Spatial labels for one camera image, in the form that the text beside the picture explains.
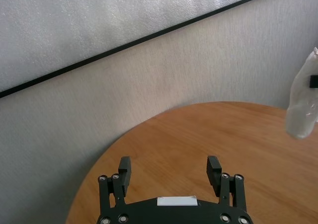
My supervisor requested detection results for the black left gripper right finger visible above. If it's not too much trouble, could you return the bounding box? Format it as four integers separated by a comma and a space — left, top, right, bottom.
206, 155, 247, 210

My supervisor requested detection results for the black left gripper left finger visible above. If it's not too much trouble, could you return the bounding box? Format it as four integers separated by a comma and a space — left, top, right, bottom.
98, 156, 132, 216

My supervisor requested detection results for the white plastic-wrapped sandbag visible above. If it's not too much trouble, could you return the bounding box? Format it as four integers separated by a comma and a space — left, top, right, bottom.
285, 46, 318, 140

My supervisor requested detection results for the black wall trim strip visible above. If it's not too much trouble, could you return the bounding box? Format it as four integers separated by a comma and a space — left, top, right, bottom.
0, 0, 290, 98

